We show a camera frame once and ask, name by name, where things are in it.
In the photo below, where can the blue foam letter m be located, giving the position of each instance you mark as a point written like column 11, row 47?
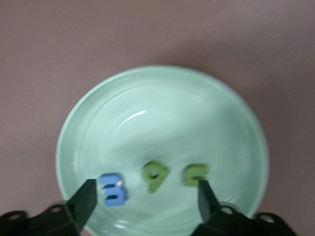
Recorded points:
column 108, row 180

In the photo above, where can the brown table mat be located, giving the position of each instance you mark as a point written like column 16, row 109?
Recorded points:
column 49, row 49

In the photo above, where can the green plate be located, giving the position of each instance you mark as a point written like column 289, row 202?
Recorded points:
column 160, row 118

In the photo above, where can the green foam u-shaped letter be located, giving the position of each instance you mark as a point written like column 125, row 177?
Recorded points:
column 194, row 169

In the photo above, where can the green foam letter q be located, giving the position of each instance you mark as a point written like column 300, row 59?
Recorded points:
column 155, row 186

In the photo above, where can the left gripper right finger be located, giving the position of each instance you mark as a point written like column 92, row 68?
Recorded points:
column 211, row 216

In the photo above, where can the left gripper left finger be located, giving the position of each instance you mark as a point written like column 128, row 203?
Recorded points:
column 81, row 211

